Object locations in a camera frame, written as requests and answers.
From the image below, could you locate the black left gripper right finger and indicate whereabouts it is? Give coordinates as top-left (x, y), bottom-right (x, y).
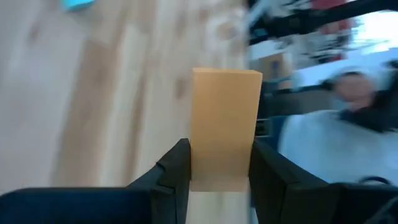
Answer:
top-left (248, 139), bottom-right (331, 224)

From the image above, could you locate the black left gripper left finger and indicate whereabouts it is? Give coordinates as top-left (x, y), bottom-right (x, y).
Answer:
top-left (124, 138), bottom-right (191, 224)

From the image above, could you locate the long orange block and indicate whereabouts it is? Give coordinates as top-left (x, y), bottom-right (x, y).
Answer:
top-left (189, 67), bottom-right (264, 192)

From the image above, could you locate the teal cube block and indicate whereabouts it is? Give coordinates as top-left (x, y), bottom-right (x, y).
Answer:
top-left (60, 0), bottom-right (96, 12)

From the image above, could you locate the person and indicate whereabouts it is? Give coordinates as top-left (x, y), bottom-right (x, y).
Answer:
top-left (278, 58), bottom-right (398, 185)

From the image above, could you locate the brown cardboard box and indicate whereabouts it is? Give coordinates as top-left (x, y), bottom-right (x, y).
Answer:
top-left (257, 52), bottom-right (292, 90)

